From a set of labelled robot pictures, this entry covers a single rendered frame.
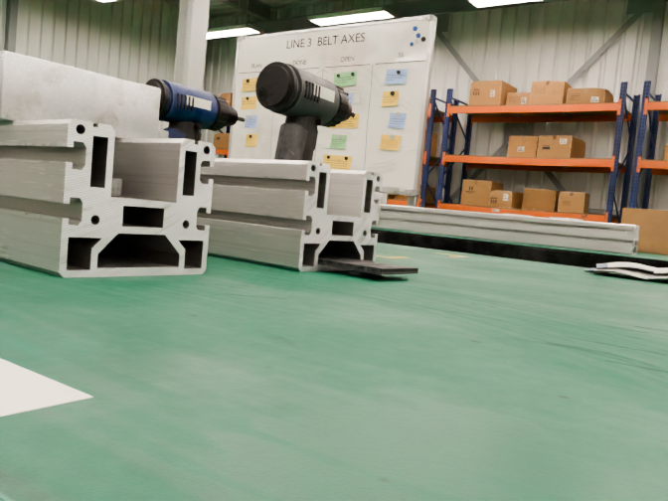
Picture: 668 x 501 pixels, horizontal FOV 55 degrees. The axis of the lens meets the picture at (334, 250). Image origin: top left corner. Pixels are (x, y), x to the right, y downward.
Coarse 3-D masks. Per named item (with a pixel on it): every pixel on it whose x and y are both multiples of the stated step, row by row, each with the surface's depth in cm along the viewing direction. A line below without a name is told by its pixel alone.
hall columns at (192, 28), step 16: (192, 0) 884; (208, 0) 883; (192, 16) 864; (208, 16) 886; (192, 32) 867; (176, 48) 883; (192, 48) 870; (176, 64) 884; (192, 64) 873; (176, 80) 887; (192, 80) 876
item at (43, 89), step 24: (0, 72) 38; (24, 72) 38; (48, 72) 40; (72, 72) 41; (0, 96) 38; (24, 96) 39; (48, 96) 40; (72, 96) 41; (96, 96) 42; (120, 96) 44; (144, 96) 45; (0, 120) 39; (96, 120) 42; (120, 120) 44; (144, 120) 45
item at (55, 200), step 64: (0, 128) 39; (64, 128) 34; (0, 192) 39; (64, 192) 34; (128, 192) 43; (192, 192) 41; (0, 256) 39; (64, 256) 34; (128, 256) 44; (192, 256) 42
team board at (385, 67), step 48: (240, 48) 438; (288, 48) 412; (336, 48) 391; (384, 48) 371; (432, 48) 355; (240, 96) 438; (384, 96) 371; (240, 144) 438; (336, 144) 390; (384, 144) 370; (384, 192) 363
